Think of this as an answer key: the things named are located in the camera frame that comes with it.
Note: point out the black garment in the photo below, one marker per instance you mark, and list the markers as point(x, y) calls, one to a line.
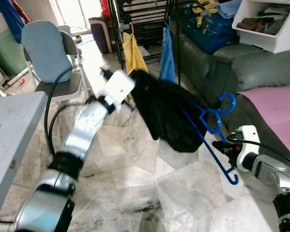
point(169, 111)

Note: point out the blue plastic hanger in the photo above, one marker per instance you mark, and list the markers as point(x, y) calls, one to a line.
point(169, 22)
point(234, 104)

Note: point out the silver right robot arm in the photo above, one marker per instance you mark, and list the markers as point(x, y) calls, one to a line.
point(270, 171)

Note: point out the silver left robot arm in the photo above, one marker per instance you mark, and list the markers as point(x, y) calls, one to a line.
point(86, 125)

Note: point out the pink plastic hanger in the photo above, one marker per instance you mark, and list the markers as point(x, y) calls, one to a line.
point(131, 28)

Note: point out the yellow t-shirt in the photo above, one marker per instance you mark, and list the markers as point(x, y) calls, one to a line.
point(134, 55)

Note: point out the mauve blanket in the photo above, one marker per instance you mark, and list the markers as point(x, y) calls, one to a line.
point(275, 116)

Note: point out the blue t-shirt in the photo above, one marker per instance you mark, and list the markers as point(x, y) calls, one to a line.
point(167, 58)

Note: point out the grey folding chair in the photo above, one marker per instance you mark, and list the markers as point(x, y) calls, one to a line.
point(67, 89)

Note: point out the dark purple upholstered seat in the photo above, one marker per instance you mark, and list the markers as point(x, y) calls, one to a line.
point(102, 36)

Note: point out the black metal drying rack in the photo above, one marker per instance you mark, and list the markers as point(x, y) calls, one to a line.
point(144, 19)

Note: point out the grey green sofa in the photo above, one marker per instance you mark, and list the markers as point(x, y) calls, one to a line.
point(261, 67)

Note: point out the light blue cushion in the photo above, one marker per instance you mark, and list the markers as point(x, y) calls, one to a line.
point(45, 50)

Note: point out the white plastic basket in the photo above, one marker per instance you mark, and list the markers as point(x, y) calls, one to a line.
point(280, 41)

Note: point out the mustard crumpled garment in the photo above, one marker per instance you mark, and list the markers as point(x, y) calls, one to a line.
point(205, 7)

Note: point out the white folding table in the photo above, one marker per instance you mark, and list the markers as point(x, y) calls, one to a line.
point(11, 135)

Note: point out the brown folded garment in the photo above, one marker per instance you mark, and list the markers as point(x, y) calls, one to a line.
point(253, 24)

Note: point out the green upholstered seat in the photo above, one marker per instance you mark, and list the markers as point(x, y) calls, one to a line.
point(7, 53)

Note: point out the light blue folded cloth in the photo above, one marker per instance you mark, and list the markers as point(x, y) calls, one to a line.
point(229, 8)

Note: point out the royal blue fabric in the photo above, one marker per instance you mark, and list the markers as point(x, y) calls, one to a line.
point(10, 19)

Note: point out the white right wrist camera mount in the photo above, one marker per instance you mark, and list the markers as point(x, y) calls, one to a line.
point(247, 140)

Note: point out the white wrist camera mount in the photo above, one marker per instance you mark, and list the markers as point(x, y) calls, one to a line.
point(247, 140)
point(119, 86)

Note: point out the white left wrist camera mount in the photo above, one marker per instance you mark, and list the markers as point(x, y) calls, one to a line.
point(119, 86)

